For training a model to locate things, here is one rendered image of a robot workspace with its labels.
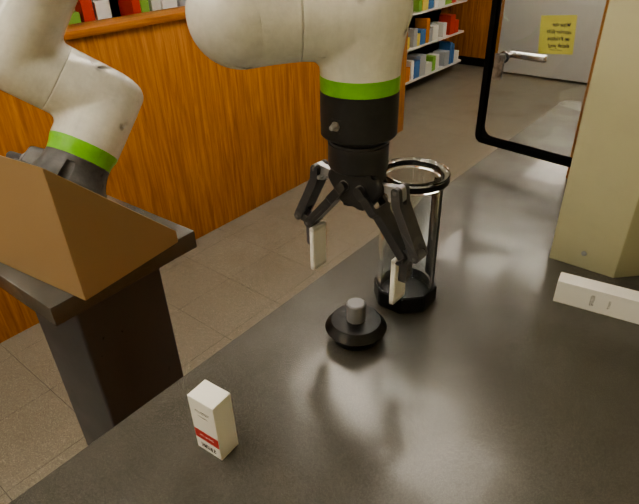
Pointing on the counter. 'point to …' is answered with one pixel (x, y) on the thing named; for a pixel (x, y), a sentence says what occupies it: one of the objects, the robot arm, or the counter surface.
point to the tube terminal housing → (615, 154)
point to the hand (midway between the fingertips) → (355, 275)
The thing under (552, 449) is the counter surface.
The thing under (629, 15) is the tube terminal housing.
